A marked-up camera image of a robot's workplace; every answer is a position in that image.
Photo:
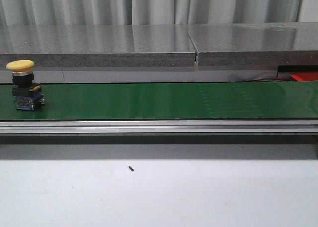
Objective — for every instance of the right grey stone slab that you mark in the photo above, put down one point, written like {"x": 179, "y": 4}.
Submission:
{"x": 269, "y": 44}

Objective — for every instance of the aluminium conveyor side rail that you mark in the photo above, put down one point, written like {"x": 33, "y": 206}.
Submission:
{"x": 218, "y": 127}

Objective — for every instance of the grey pleated curtain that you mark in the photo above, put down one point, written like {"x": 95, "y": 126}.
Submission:
{"x": 157, "y": 12}

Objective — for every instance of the red plastic bin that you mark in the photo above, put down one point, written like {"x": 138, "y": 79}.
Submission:
{"x": 304, "y": 76}

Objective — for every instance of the yellow mushroom push button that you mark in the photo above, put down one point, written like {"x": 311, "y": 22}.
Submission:
{"x": 27, "y": 95}

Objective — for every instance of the green conveyor belt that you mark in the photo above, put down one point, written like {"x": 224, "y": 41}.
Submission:
{"x": 237, "y": 100}

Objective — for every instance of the grey stone slab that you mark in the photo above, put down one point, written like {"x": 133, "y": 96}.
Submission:
{"x": 269, "y": 44}
{"x": 98, "y": 45}

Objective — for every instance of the left grey stone slab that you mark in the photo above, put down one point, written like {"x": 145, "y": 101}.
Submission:
{"x": 98, "y": 45}

